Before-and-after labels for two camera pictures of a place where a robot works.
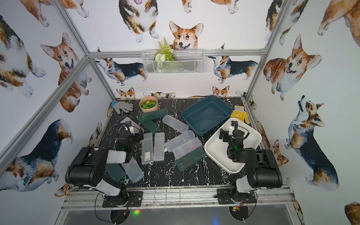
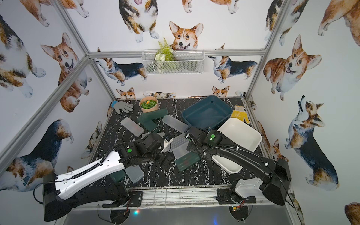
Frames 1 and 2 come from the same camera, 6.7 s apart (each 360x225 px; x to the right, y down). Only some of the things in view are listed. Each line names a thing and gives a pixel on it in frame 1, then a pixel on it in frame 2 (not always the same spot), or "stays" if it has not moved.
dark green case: [147, 116] stays
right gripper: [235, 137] to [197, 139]
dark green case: [115, 171] stays
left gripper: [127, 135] to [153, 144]
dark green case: [151, 126] stays
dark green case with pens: [191, 158] stays
